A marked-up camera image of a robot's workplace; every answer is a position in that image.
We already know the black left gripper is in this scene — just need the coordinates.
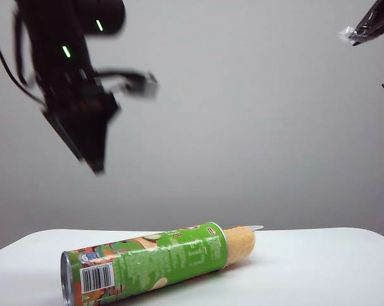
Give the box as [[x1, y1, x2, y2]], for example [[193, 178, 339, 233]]
[[40, 77, 122, 175]]

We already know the green chips tub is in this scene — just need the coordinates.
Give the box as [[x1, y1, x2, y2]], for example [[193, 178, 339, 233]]
[[60, 221, 228, 306]]

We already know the stack of potato chips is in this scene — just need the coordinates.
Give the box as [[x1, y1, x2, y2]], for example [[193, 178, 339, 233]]
[[223, 224, 265, 266], [225, 226, 257, 265]]

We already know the clear plastic film scrap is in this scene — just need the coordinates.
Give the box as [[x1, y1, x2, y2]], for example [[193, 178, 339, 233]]
[[338, 26, 359, 44]]

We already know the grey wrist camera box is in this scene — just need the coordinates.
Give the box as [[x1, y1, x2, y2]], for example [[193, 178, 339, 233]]
[[124, 71, 159, 99]]

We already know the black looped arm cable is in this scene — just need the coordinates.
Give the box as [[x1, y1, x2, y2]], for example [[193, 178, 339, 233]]
[[14, 10, 37, 87]]

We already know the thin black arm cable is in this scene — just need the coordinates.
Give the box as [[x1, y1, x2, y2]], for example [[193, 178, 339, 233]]
[[0, 0, 48, 108]]

